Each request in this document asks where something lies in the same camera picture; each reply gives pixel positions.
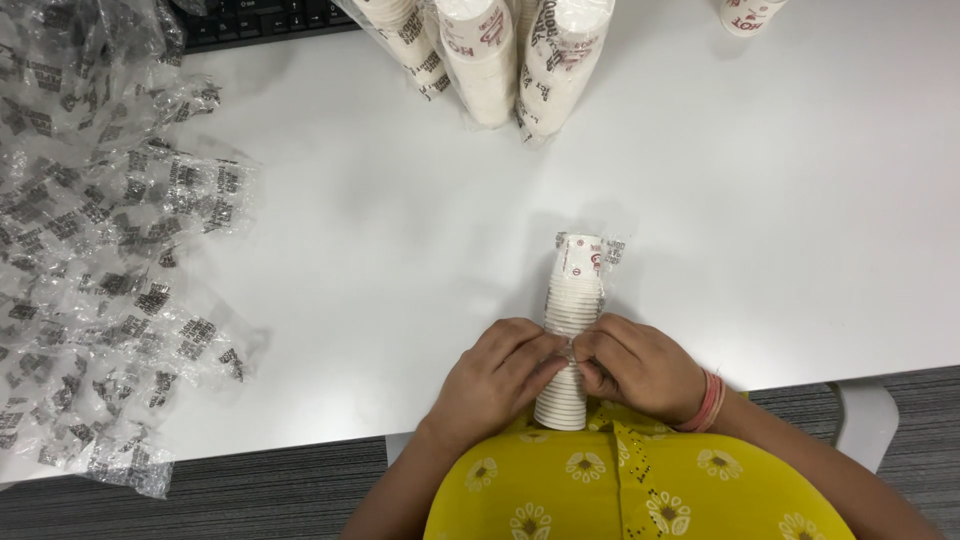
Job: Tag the person's right hand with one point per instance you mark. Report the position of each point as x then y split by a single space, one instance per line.
645 371

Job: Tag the person's left hand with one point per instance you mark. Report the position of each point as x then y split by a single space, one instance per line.
491 379

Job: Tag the person's right fingers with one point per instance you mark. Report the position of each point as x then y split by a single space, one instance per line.
600 352

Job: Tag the person's left fingers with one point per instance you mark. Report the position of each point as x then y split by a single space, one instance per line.
534 351

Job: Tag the stack of paper cups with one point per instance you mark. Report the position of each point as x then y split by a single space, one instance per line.
576 300

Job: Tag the pink thread wrist bands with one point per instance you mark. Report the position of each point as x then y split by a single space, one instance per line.
709 401

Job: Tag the yellow flowered garment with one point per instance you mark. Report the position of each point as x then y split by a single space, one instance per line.
637 487

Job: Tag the white chair armrest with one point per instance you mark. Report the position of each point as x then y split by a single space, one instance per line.
866 420

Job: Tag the wrapped sleeve of paper cups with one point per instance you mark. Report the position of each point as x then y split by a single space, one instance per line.
484 64
409 45
559 71

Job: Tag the single white paper cup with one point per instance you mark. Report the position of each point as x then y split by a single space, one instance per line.
748 15

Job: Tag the black keyboard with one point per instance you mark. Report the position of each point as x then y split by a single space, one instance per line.
255 19

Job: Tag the heap of printed plastic wrappers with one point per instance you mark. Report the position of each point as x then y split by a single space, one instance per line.
97 240

